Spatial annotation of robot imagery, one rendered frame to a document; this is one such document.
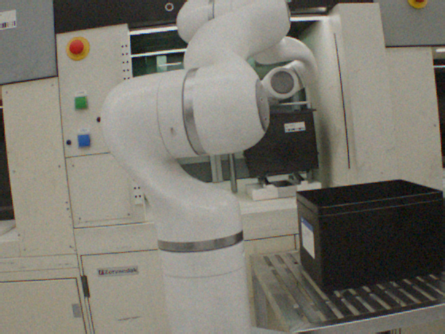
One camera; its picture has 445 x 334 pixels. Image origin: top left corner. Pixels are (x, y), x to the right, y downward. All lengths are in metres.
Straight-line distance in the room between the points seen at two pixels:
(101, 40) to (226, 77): 0.83
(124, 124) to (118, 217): 0.77
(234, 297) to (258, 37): 0.48
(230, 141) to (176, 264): 0.18
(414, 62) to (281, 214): 0.58
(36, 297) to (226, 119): 1.02
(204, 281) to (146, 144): 0.19
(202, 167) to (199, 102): 1.67
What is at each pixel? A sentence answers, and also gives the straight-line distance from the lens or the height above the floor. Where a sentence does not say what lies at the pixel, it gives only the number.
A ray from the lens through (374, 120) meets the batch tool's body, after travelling 1.51.
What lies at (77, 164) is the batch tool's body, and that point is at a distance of 1.51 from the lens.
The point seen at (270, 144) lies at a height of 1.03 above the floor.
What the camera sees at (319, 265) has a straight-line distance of 1.12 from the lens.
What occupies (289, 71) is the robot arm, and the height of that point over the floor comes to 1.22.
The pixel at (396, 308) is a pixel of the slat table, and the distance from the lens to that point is 1.00.
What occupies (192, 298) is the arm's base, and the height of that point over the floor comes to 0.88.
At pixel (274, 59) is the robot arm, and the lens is 1.40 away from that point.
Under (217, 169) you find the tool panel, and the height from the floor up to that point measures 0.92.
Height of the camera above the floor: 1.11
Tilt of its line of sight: 5 degrees down
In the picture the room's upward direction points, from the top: 6 degrees counter-clockwise
